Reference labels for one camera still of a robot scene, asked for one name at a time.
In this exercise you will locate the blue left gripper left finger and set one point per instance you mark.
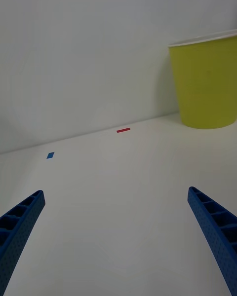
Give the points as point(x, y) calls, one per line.
point(17, 232)

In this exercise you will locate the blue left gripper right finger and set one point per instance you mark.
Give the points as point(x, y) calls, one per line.
point(217, 232)

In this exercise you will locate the yellow-green plastic bin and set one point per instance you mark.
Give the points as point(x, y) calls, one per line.
point(205, 84)

